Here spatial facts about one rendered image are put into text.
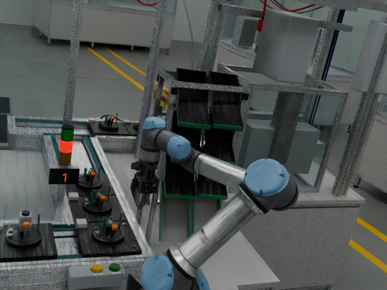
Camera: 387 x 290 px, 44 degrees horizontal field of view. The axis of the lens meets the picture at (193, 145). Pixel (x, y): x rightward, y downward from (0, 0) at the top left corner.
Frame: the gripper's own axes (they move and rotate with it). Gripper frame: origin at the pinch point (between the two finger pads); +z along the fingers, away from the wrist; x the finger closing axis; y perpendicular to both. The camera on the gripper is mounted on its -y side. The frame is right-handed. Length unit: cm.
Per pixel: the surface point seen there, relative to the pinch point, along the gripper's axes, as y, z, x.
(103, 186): -66, 26, 3
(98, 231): -21.0, 24.2, -8.8
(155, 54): -127, -32, 40
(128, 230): -23.6, 26.2, 5.2
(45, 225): -29.7, 26.2, -29.8
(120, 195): -59, 28, 10
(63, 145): -29.9, -10.8, -25.5
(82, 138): -142, 31, 4
